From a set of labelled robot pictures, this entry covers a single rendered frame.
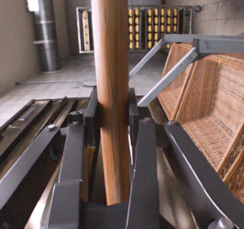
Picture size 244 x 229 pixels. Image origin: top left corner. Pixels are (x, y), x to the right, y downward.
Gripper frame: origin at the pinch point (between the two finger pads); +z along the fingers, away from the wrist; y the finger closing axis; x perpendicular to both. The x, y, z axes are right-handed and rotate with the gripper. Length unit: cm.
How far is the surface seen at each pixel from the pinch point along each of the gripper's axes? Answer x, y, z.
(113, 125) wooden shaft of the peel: -0.7, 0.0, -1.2
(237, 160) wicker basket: -33, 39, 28
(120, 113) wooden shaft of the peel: 0.5, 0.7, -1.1
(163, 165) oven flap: -55, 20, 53
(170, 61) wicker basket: -23, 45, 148
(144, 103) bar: -16.3, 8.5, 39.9
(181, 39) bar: 1, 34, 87
